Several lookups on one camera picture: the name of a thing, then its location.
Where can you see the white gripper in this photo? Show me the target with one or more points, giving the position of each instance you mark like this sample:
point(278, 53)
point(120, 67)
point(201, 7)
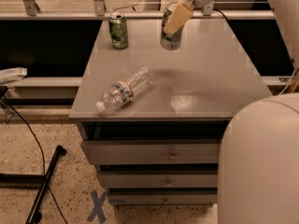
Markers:
point(180, 13)

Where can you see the silver green 7up can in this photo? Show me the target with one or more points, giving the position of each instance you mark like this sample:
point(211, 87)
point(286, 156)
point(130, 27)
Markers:
point(170, 40)

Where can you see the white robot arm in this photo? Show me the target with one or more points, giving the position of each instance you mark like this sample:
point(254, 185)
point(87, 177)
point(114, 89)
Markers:
point(258, 174)

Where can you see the green camouflage soda can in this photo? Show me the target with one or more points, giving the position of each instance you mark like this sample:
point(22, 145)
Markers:
point(118, 30)

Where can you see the clear plastic water bottle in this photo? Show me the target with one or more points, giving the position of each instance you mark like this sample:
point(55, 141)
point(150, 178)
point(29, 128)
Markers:
point(125, 90)

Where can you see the grey drawer cabinet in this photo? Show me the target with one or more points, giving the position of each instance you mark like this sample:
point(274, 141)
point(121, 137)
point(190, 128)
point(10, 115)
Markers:
point(197, 89)

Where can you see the top grey drawer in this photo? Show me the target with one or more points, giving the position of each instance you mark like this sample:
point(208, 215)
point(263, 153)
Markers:
point(150, 152)

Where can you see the grey drawer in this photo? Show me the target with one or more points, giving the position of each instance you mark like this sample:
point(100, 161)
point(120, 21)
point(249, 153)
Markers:
point(111, 180)
point(150, 152)
point(162, 198)

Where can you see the middle grey drawer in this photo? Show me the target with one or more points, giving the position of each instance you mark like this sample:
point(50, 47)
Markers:
point(111, 180)

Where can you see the crumpled plastic bag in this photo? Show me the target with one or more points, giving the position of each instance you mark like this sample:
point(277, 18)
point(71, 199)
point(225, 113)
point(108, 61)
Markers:
point(12, 75)

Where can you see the bottom grey drawer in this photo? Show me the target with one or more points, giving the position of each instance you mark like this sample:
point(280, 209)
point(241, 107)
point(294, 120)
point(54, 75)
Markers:
point(162, 198)

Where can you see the black metal stand base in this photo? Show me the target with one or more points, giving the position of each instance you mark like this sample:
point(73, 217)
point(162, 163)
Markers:
point(39, 182)

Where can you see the grey metal railing frame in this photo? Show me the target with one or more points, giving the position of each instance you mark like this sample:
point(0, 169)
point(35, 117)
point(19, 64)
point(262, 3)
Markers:
point(100, 9)

